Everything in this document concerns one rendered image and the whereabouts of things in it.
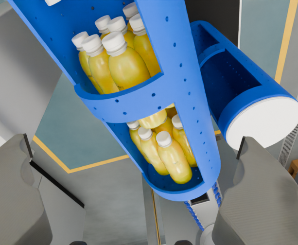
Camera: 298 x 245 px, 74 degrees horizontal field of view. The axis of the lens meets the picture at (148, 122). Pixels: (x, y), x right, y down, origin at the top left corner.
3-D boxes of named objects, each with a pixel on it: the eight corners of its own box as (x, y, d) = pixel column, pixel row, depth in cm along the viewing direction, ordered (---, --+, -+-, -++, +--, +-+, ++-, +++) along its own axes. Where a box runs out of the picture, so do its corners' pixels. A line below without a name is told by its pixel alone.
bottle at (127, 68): (149, 105, 51) (115, 38, 39) (171, 109, 47) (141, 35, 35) (133, 125, 48) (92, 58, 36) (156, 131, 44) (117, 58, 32)
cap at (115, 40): (116, 43, 38) (112, 34, 37) (131, 41, 35) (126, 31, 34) (103, 54, 36) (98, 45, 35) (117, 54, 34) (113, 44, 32)
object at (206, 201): (184, 181, 116) (192, 207, 105) (183, 178, 113) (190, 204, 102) (201, 176, 114) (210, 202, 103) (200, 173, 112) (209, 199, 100)
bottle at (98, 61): (149, 102, 53) (115, 36, 40) (138, 122, 49) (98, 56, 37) (128, 102, 56) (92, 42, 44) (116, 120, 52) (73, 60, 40)
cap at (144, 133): (148, 128, 61) (146, 124, 60) (154, 134, 58) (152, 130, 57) (138, 135, 60) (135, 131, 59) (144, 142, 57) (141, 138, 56)
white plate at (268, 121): (319, 98, 67) (316, 96, 68) (245, 96, 63) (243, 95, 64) (275, 150, 86) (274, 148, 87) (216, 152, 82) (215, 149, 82)
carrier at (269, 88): (221, 22, 132) (181, 18, 128) (318, 96, 68) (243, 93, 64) (208, 61, 151) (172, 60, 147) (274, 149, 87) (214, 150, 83)
